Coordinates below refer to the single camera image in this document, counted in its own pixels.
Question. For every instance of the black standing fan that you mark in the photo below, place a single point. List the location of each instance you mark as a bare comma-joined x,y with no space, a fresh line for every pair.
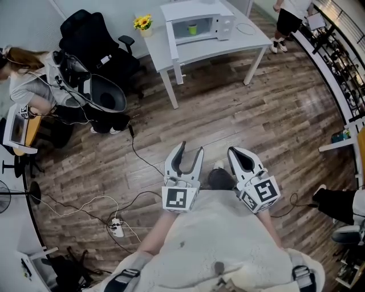
4,196

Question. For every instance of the person's white shirt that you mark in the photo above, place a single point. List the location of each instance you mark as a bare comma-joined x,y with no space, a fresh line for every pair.
216,233

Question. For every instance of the white framed wooden table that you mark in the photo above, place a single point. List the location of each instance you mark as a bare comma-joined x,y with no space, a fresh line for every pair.
336,146

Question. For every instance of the black metal railing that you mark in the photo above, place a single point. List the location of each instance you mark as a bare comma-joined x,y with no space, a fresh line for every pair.
336,57

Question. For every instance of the person's white shoe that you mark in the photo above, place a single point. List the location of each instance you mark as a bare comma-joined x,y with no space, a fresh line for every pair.
218,164

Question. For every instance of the white microwave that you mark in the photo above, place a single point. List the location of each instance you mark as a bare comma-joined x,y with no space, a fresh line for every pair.
194,11

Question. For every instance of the small white bottle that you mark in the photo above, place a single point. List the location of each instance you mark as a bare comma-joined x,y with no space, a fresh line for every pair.
104,60

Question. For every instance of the person's left forearm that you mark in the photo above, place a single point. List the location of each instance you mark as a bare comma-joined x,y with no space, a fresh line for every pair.
154,236

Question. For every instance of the yellow round table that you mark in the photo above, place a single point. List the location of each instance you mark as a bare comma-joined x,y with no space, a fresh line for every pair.
31,131

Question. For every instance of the white appliance with dark window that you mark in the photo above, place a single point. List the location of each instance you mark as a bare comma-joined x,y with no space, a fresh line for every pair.
17,128

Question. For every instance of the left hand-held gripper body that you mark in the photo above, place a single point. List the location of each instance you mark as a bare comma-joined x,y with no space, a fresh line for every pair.
176,196

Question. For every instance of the potted sunflower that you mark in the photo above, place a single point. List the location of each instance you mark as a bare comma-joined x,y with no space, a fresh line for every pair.
144,24

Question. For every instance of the white power strip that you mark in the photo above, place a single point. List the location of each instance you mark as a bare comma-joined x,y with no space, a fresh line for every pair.
117,227

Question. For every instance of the black power adapter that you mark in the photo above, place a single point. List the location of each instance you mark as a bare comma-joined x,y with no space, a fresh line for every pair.
131,130

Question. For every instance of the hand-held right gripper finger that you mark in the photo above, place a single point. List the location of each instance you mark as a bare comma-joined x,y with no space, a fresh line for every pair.
253,162
235,168

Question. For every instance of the dark chest clip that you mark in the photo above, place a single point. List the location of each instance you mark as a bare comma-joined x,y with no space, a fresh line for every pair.
219,268

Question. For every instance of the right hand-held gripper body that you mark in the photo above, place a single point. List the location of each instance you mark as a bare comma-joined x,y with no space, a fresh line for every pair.
262,194

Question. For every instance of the black office chair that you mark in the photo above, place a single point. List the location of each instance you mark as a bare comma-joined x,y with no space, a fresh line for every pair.
91,42

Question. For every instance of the person's dark trouser leg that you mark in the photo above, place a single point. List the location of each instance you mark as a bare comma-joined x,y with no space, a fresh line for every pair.
219,179

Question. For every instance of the green cup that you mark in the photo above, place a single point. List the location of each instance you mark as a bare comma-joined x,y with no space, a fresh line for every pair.
192,29

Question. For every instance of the person's right forearm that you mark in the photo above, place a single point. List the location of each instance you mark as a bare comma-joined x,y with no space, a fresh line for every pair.
268,228

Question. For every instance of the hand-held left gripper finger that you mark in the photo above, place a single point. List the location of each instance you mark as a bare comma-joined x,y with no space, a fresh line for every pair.
196,171
171,168

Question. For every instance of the teal toy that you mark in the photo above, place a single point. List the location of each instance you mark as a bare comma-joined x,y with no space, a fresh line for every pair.
340,137

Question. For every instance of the black equipment pile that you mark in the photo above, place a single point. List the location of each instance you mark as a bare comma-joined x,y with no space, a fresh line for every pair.
68,271

